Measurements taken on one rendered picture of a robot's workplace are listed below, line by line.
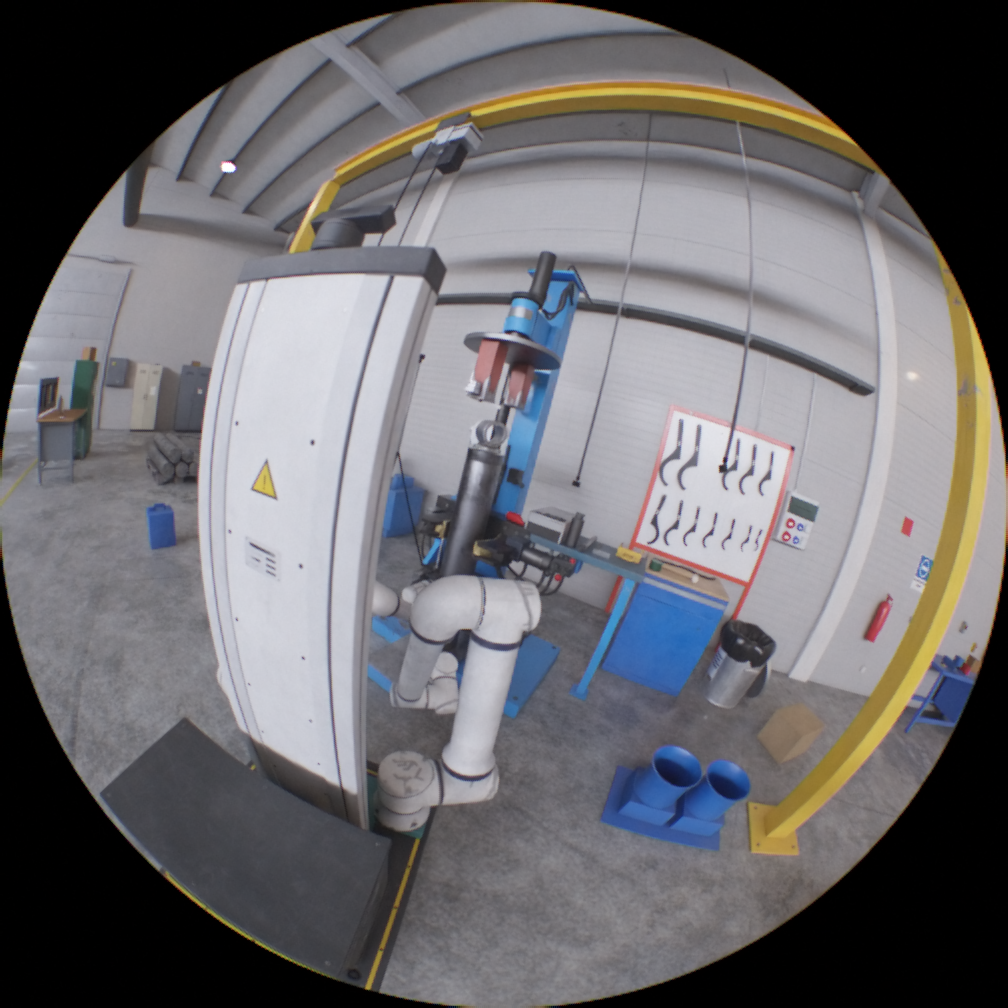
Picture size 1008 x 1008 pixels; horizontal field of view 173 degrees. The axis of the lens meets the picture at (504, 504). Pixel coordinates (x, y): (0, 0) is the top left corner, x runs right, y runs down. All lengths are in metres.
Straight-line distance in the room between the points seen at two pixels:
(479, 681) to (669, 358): 3.61
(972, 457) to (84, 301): 13.59
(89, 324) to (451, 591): 11.59
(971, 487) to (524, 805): 2.56
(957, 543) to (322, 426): 2.17
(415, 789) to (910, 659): 2.04
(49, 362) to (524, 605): 11.95
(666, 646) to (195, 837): 2.78
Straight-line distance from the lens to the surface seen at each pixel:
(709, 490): 3.67
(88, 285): 11.96
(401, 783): 1.01
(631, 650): 2.81
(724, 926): 2.12
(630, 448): 3.69
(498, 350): 1.76
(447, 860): 1.66
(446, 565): 2.03
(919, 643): 1.99
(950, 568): 1.97
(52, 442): 6.38
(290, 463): 0.45
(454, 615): 0.69
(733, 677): 3.08
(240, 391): 0.53
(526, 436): 2.25
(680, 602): 2.64
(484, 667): 0.78
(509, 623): 0.73
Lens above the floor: 1.58
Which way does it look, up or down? 11 degrees down
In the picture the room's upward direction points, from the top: 15 degrees clockwise
